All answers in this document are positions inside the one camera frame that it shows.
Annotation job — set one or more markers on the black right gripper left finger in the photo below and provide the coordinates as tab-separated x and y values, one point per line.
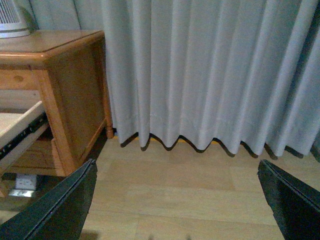
58	215

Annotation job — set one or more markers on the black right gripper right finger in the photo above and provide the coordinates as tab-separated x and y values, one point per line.
295	204

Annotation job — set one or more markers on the wooden drawer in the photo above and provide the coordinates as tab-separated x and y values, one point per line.
17	137

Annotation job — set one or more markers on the silver floor power socket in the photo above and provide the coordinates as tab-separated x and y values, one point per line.
25	186

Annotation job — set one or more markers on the wooden nightstand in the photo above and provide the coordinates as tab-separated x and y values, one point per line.
66	70

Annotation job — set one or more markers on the grey curtain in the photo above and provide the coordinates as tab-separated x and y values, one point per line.
239	71

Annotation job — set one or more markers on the white cylindrical air purifier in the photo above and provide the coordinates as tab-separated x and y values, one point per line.
16	19

